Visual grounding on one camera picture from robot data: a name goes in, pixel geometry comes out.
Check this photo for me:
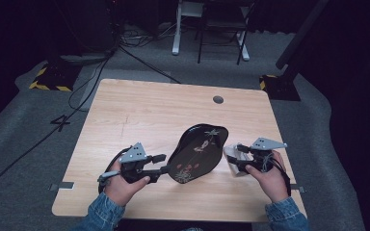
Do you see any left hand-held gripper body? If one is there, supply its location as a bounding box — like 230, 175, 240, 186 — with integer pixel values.
119, 141, 162, 185

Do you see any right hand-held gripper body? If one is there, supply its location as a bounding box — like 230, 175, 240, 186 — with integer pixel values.
247, 137, 288, 174

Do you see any white cloth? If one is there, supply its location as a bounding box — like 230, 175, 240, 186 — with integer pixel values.
223, 143, 254, 177

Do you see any black lacquer plate with flowers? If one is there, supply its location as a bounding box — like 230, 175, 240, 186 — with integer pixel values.
167, 123, 229, 185

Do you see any person's left hand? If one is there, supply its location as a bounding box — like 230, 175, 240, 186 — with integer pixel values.
104, 158, 151, 207

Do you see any person's right hand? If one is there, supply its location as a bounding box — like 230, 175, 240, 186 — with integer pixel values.
245, 150, 290, 204

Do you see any black yellow striped stand base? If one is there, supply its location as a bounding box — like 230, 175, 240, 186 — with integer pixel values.
28, 62, 81, 92
259, 74, 302, 102

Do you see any white desk leg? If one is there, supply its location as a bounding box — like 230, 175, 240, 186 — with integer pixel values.
237, 6, 251, 62
172, 0, 205, 56

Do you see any black stand pole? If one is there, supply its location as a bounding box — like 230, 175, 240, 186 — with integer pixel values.
275, 0, 330, 71

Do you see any black folding chair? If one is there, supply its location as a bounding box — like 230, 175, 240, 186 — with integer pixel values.
196, 0, 254, 65

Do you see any dark equipment cabinet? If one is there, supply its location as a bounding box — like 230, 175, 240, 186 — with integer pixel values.
54, 0, 119, 54

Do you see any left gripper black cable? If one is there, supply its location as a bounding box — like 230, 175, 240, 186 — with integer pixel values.
97, 145, 133, 195

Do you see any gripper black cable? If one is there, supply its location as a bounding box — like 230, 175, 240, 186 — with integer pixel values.
263, 153, 292, 196
97, 145, 133, 195

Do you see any grey cable plug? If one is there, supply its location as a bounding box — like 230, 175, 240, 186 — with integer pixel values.
97, 170, 121, 185

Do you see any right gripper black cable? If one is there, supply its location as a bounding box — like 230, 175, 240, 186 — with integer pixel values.
263, 153, 292, 196

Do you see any long black floor cable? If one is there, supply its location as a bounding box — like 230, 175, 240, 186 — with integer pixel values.
0, 47, 117, 200

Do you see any bundle of floor cables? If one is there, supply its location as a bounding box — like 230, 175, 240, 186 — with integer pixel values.
119, 28, 162, 47

